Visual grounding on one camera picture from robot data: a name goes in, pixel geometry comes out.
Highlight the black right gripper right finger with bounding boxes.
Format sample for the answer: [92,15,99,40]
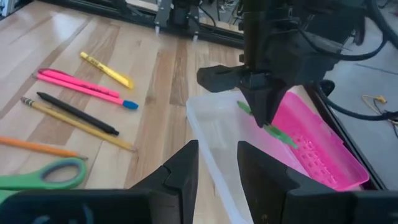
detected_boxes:
[237,141,357,224]

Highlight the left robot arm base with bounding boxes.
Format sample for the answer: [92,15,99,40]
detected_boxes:
[154,0,201,43]

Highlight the green handled scissors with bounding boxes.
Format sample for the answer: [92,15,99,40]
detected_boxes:
[0,157,88,203]

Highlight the orange pencil red eraser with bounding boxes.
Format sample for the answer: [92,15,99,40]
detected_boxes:
[0,136,88,161]

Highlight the yellow cable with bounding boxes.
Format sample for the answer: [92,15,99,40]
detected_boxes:
[361,94,389,116]

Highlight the yellow highlighter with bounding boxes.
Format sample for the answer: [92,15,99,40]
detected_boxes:
[80,51,135,90]

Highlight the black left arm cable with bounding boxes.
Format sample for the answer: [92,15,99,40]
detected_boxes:
[297,0,398,62]

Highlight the yellow pencil pink eraser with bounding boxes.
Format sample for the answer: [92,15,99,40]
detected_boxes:
[20,96,136,152]

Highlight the black pen pointed tip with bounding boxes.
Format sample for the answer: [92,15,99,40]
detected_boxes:
[36,91,120,136]

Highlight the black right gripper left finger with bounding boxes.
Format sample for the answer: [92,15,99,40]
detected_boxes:
[130,139,200,224]

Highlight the green pen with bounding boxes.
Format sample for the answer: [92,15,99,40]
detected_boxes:
[236,100,299,149]

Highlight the pink highlighter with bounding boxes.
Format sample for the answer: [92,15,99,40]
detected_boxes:
[37,68,121,99]

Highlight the clear pencil box pink lid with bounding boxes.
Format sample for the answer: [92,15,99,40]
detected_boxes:
[185,85,371,224]

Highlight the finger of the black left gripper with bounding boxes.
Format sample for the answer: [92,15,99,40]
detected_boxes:
[239,82,290,128]
[196,64,249,93]

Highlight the thick black cable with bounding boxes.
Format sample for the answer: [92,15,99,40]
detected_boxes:
[315,79,398,122]

